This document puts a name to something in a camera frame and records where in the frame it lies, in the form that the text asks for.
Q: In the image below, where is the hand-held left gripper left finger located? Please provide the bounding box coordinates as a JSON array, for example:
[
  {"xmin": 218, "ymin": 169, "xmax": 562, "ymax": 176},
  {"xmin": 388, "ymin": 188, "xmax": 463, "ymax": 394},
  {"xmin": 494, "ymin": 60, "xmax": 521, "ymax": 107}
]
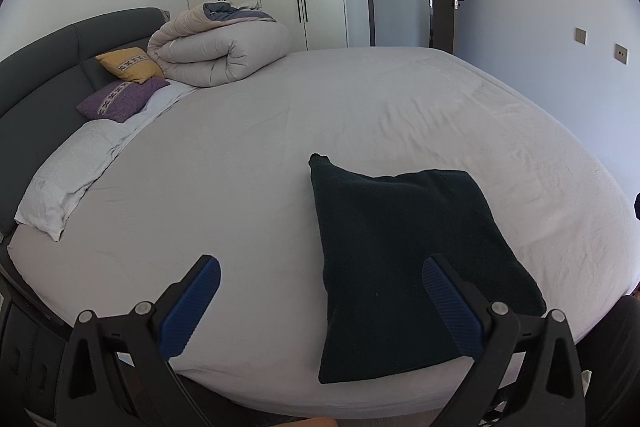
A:
[{"xmin": 55, "ymin": 254, "xmax": 222, "ymax": 427}]

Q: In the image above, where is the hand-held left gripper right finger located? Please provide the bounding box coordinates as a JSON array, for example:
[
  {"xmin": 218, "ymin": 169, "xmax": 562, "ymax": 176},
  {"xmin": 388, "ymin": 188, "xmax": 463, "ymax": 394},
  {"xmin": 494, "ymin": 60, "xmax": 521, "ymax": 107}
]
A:
[{"xmin": 422, "ymin": 254, "xmax": 587, "ymax": 427}]

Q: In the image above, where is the person's dark clothing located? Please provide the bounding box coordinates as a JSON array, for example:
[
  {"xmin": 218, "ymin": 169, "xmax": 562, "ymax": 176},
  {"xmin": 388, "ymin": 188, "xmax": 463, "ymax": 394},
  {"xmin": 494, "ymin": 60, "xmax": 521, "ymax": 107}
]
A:
[{"xmin": 575, "ymin": 293, "xmax": 640, "ymax": 427}]

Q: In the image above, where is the dark nightstand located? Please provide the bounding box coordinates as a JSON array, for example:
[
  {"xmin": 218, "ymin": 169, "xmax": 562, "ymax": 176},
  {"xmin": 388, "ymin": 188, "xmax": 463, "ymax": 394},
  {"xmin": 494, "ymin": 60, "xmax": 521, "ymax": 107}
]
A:
[{"xmin": 0, "ymin": 274, "xmax": 68, "ymax": 427}]

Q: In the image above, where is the white pillow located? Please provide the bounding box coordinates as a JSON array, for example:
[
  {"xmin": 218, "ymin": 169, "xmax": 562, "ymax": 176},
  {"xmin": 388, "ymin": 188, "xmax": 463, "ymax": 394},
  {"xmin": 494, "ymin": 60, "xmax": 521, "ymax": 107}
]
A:
[
  {"xmin": 122, "ymin": 81, "xmax": 202, "ymax": 130},
  {"xmin": 14, "ymin": 119, "xmax": 133, "ymax": 242}
]

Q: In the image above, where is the bed with white sheet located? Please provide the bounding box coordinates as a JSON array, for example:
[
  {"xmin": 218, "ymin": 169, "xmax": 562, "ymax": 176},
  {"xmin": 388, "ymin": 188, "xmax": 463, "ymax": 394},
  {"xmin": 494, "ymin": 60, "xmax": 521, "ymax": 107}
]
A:
[{"xmin": 7, "ymin": 47, "xmax": 640, "ymax": 420}]

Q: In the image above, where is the purple patterned pillow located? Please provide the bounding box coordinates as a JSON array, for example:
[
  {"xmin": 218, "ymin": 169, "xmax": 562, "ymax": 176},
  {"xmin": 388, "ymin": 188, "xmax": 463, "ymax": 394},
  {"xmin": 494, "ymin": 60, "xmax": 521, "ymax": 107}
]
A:
[{"xmin": 76, "ymin": 77, "xmax": 171, "ymax": 124}]

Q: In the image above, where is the yellow patterned pillow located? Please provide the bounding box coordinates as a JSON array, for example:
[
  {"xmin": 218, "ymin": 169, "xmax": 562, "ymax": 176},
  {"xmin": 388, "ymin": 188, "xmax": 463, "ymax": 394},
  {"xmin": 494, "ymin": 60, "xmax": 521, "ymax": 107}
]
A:
[{"xmin": 95, "ymin": 47, "xmax": 166, "ymax": 84}]

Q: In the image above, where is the folded beige comforter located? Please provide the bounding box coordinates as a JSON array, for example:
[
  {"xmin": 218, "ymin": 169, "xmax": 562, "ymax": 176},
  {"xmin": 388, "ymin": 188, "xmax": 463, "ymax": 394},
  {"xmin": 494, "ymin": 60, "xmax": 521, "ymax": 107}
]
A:
[{"xmin": 147, "ymin": 1, "xmax": 292, "ymax": 88}]

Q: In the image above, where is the dark grey padded headboard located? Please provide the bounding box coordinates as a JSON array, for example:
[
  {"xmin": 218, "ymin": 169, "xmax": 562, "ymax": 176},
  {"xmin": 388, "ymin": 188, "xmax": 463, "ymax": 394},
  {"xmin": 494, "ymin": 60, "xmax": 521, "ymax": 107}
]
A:
[{"xmin": 0, "ymin": 7, "xmax": 171, "ymax": 235}]

